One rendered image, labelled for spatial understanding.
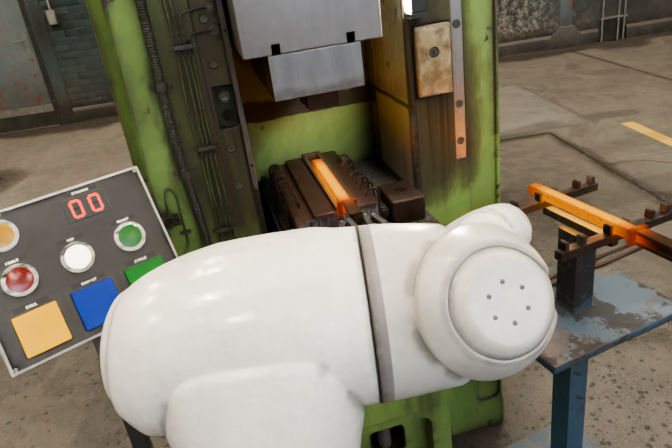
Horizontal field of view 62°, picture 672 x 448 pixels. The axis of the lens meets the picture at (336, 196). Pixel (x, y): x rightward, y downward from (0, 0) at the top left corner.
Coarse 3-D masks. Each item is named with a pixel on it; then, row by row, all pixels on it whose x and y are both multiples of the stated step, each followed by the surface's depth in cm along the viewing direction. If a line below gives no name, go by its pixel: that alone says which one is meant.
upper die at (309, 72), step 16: (272, 48) 124; (320, 48) 116; (336, 48) 117; (352, 48) 118; (256, 64) 141; (272, 64) 115; (288, 64) 116; (304, 64) 117; (320, 64) 118; (336, 64) 118; (352, 64) 119; (272, 80) 116; (288, 80) 117; (304, 80) 118; (320, 80) 119; (336, 80) 120; (352, 80) 121; (272, 96) 121; (288, 96) 118; (304, 96) 119
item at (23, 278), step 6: (12, 270) 98; (18, 270) 98; (24, 270) 99; (6, 276) 97; (12, 276) 98; (18, 276) 98; (24, 276) 98; (30, 276) 99; (6, 282) 97; (12, 282) 97; (18, 282) 98; (24, 282) 98; (30, 282) 99; (12, 288) 97; (18, 288) 98; (24, 288) 98
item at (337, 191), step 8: (312, 160) 160; (320, 160) 159; (320, 168) 153; (328, 168) 152; (320, 176) 151; (328, 176) 147; (328, 184) 142; (336, 184) 141; (336, 192) 136; (344, 192) 136; (336, 200) 135; (344, 200) 129; (352, 200) 128; (352, 208) 124; (360, 224) 123
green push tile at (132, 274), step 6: (156, 258) 110; (144, 264) 108; (150, 264) 109; (156, 264) 110; (162, 264) 110; (126, 270) 107; (132, 270) 107; (138, 270) 108; (144, 270) 108; (150, 270) 109; (126, 276) 107; (132, 276) 107; (138, 276) 107; (132, 282) 107
